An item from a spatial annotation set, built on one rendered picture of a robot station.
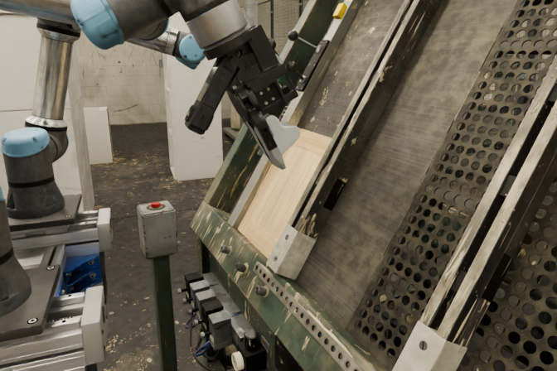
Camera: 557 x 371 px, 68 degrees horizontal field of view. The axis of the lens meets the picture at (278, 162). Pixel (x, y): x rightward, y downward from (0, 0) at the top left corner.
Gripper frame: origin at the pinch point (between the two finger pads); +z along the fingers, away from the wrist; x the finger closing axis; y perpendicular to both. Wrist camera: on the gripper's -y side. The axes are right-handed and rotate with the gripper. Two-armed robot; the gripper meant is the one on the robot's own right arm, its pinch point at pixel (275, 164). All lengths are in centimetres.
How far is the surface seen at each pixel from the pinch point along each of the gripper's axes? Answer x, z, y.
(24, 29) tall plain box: 274, -67, -61
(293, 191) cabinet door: 53, 33, 10
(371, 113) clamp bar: 37, 18, 36
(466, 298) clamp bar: -12.9, 33.0, 15.2
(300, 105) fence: 74, 17, 30
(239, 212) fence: 71, 38, -7
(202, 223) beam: 90, 42, -21
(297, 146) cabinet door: 64, 25, 20
